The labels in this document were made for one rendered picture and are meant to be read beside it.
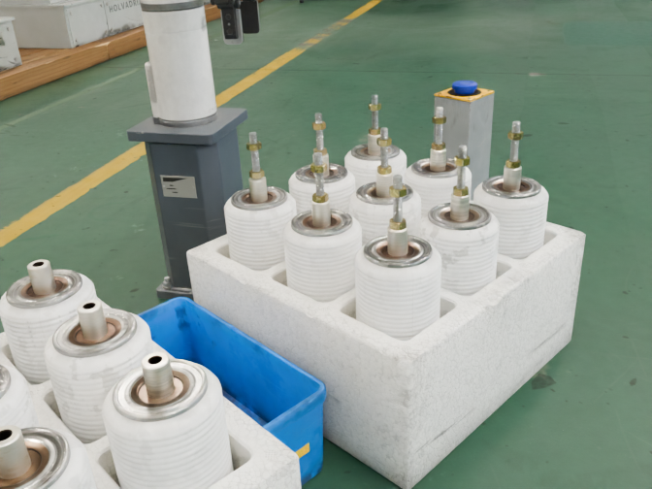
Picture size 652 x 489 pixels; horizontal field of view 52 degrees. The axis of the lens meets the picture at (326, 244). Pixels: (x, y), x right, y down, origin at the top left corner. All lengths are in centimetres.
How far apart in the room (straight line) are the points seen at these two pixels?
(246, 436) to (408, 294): 23
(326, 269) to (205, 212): 35
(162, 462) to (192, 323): 42
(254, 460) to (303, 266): 28
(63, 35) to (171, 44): 230
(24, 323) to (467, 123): 71
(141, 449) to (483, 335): 42
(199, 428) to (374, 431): 29
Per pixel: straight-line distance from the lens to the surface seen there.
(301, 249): 79
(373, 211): 86
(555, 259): 92
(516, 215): 89
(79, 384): 64
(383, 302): 73
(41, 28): 339
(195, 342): 97
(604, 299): 119
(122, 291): 125
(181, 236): 113
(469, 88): 112
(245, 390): 91
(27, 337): 74
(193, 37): 105
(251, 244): 88
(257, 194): 89
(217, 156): 107
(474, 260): 81
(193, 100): 106
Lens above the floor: 60
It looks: 27 degrees down
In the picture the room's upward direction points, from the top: 3 degrees counter-clockwise
